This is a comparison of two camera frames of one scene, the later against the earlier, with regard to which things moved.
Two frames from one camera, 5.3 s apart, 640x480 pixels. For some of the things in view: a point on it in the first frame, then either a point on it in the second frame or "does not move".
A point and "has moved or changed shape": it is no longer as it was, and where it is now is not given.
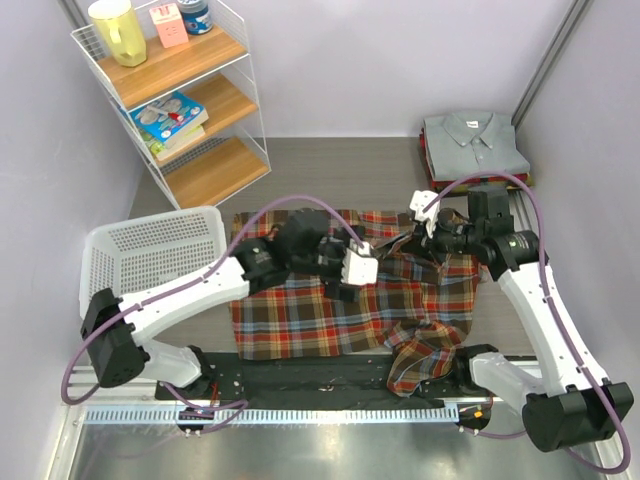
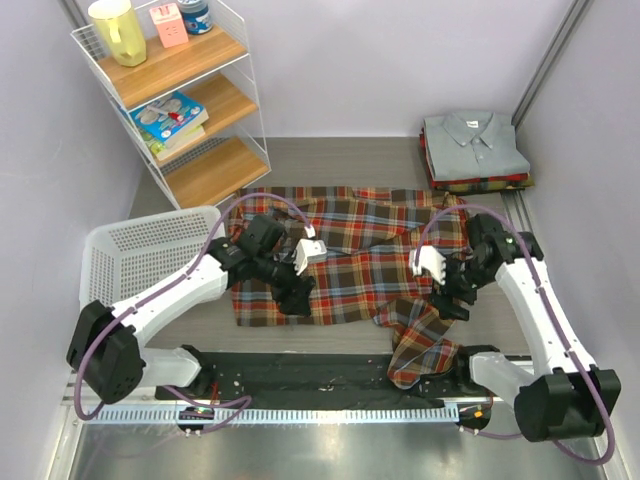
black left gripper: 332,286 -> 293,294
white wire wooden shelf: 192,109 does not move
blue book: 172,116 does not move
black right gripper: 435,241 -> 447,309
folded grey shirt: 459,145 does not move
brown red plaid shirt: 418,311 has moved or changed shape
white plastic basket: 137,257 does not move
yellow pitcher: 122,31 does not move
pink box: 170,24 does not move
